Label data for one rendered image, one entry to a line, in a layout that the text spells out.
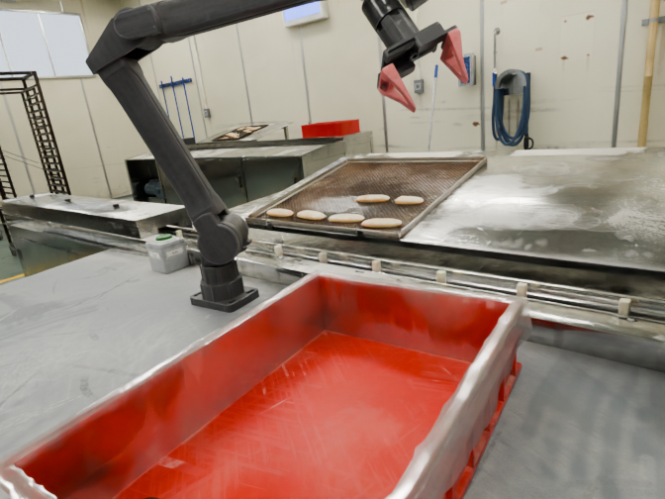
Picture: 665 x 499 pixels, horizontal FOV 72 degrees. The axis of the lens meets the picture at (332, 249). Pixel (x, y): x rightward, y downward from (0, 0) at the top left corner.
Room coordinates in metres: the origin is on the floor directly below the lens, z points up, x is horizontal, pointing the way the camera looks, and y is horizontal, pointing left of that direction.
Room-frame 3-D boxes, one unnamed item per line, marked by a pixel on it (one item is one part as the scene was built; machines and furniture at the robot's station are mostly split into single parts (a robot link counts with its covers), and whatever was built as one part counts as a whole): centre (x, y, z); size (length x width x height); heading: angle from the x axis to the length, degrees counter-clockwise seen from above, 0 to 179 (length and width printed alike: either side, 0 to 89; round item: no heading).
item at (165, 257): (1.11, 0.42, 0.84); 0.08 x 0.08 x 0.11; 49
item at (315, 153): (5.21, 0.90, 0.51); 3.00 x 1.26 x 1.03; 49
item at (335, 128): (4.86, -0.12, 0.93); 0.51 x 0.36 x 0.13; 53
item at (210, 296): (0.86, 0.23, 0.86); 0.12 x 0.09 x 0.08; 55
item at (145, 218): (1.76, 0.96, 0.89); 1.25 x 0.18 x 0.09; 49
